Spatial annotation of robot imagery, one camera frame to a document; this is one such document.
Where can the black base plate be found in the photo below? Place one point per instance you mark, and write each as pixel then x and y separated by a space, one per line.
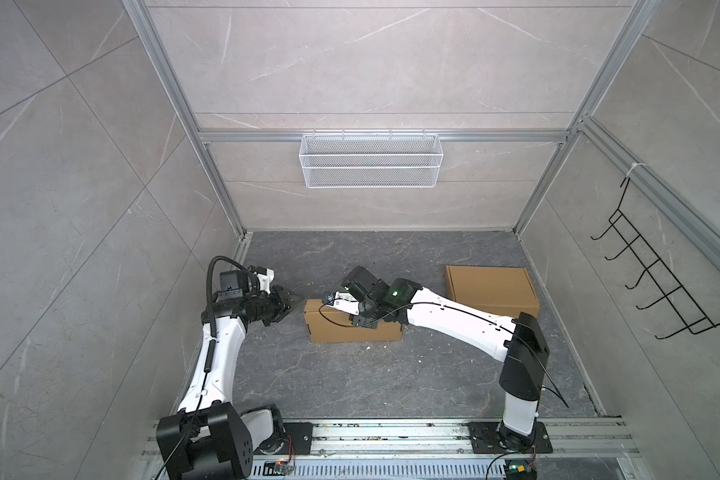
pixel 496 438
pixel 288 439

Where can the brown cardboard box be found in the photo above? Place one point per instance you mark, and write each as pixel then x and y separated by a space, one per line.
pixel 505 291

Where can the cardboard stack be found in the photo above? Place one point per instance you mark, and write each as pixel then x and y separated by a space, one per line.
pixel 327 325

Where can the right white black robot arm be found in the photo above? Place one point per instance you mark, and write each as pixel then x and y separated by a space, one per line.
pixel 517 342

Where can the small circuit board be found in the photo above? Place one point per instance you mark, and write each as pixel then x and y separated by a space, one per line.
pixel 520 470
pixel 277 468

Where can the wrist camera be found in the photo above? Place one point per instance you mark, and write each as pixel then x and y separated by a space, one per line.
pixel 341 301
pixel 265 278

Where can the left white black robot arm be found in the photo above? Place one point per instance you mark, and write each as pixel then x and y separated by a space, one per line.
pixel 207 438

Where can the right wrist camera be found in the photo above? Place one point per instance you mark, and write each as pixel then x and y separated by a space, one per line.
pixel 341 301

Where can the white wire mesh basket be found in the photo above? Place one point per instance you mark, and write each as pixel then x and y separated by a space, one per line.
pixel 370 161

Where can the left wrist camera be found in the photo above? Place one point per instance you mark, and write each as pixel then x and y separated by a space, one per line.
pixel 265 278

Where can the right small circuit board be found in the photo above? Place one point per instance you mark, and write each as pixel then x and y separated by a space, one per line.
pixel 520 470

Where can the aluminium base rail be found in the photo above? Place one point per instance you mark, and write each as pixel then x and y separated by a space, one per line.
pixel 459 438

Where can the left small circuit board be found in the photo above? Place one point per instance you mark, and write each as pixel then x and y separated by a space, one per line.
pixel 277 468

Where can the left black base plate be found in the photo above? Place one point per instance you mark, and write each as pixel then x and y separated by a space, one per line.
pixel 288 439

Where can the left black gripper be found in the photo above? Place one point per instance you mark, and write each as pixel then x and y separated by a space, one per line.
pixel 281 303

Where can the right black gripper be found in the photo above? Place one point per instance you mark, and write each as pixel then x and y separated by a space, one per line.
pixel 362 322

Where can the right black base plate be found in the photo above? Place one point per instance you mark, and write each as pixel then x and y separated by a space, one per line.
pixel 496 438

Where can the slotted grey cable duct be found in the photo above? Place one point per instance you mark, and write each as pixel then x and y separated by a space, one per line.
pixel 383 469

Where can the black wire hook rack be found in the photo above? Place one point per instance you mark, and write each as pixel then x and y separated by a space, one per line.
pixel 671 291

